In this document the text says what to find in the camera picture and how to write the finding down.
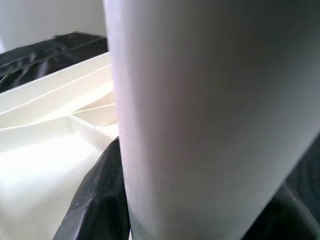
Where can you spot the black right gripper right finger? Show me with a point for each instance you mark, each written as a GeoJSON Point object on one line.
{"type": "Point", "coordinates": [282, 220]}

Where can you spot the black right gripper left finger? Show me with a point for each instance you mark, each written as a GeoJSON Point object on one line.
{"type": "Point", "coordinates": [100, 200]}

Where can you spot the white plastic table top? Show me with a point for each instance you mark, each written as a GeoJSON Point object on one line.
{"type": "Point", "coordinates": [50, 150]}

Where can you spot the white plastic table leg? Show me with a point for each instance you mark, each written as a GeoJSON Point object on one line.
{"type": "Point", "coordinates": [200, 100]}

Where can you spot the black table cloth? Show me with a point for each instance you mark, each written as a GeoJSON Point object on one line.
{"type": "Point", "coordinates": [50, 55]}

